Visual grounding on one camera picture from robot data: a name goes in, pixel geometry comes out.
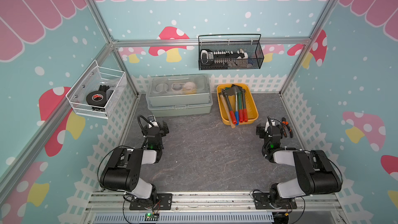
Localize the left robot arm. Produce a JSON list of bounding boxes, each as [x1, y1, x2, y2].
[[98, 115, 173, 216]]

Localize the chrome tool blue handle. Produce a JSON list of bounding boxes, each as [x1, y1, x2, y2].
[[235, 93, 239, 125]]

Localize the black hoe red handle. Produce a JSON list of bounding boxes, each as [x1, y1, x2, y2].
[[238, 86, 248, 122]]

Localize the white wire wall basket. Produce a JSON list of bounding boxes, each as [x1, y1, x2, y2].
[[66, 61, 127, 119]]

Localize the green circuit board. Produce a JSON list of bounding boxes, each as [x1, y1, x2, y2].
[[145, 213, 160, 222]]

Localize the green hoe red handle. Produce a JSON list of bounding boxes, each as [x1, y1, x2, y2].
[[236, 92, 244, 123]]

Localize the wooden handle hammer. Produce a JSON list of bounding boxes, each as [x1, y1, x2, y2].
[[219, 92, 235, 129]]

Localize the black socket set holder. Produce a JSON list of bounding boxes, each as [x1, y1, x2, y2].
[[200, 49, 248, 65]]

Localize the black tape roll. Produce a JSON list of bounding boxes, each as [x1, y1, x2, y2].
[[86, 91, 107, 107]]

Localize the orange black pliers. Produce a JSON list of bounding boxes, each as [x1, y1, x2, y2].
[[282, 117, 293, 139]]

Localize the black wire mesh basket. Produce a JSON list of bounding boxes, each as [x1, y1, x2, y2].
[[198, 34, 264, 70]]

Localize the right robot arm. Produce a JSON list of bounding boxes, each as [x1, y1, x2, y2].
[[252, 116, 343, 213]]

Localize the green lidded toolbox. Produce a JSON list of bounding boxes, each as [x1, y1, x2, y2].
[[146, 74, 213, 117]]

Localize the yellow plastic storage box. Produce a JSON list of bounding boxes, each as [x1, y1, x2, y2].
[[216, 83, 259, 125]]

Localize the black pick red handle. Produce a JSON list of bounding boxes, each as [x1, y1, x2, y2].
[[221, 84, 239, 124]]

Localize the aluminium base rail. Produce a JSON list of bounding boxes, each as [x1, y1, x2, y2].
[[81, 191, 349, 224]]

